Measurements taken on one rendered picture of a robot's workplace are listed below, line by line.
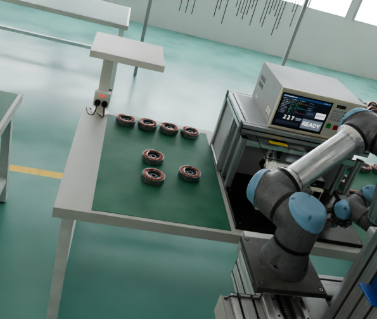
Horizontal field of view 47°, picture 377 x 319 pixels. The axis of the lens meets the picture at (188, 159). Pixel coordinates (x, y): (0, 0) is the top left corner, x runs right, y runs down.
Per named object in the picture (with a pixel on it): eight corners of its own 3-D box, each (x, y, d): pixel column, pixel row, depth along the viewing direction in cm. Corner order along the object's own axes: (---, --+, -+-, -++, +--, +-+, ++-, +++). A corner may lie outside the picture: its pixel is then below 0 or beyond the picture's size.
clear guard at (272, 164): (315, 185, 194) (320, 173, 191) (264, 175, 189) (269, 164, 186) (293, 149, 222) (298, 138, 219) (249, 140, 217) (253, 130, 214)
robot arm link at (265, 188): (271, 208, 126) (400, 118, 141) (239, 180, 136) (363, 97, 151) (273, 232, 134) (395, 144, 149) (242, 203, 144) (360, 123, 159)
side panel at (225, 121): (220, 171, 236) (239, 118, 221) (215, 171, 235) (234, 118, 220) (213, 147, 260) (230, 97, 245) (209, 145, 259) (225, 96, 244)
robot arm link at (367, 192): (360, 187, 174) (374, 180, 177) (345, 199, 183) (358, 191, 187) (372, 204, 171) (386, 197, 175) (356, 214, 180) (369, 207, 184)
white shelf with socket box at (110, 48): (146, 145, 240) (165, 66, 218) (77, 132, 233) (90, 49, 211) (146, 118, 270) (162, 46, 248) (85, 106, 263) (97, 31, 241)
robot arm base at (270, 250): (312, 283, 131) (325, 259, 126) (265, 278, 127) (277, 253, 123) (296, 249, 144) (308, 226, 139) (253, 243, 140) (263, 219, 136)
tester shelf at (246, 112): (367, 157, 220) (371, 150, 218) (239, 132, 206) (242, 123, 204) (334, 120, 258) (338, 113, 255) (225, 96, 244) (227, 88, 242)
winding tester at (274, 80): (349, 143, 218) (367, 106, 208) (268, 126, 209) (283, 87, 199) (322, 111, 251) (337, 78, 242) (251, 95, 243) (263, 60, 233)
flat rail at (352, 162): (357, 167, 221) (360, 162, 220) (242, 144, 209) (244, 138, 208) (356, 166, 222) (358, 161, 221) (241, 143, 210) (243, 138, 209)
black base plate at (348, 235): (362, 249, 207) (364, 245, 206) (234, 228, 194) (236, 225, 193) (327, 192, 247) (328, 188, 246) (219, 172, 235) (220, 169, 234)
